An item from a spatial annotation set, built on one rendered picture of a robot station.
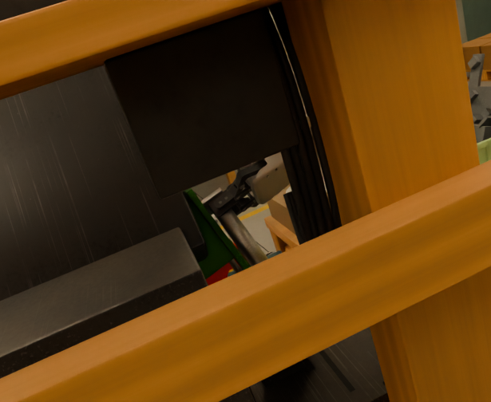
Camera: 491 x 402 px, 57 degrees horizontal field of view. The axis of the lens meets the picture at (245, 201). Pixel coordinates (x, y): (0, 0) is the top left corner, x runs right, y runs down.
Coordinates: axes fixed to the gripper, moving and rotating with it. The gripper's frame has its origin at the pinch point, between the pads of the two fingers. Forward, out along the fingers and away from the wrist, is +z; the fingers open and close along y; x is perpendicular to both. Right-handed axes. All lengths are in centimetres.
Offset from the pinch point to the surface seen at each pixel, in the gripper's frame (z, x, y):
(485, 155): -76, 9, -66
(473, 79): -107, -19, -83
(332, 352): 0.3, 27.7, -20.0
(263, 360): 7.4, 27.4, 26.7
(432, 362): -7.4, 37.7, 9.1
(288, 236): -14, -11, -70
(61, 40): 4.0, 5.1, 48.6
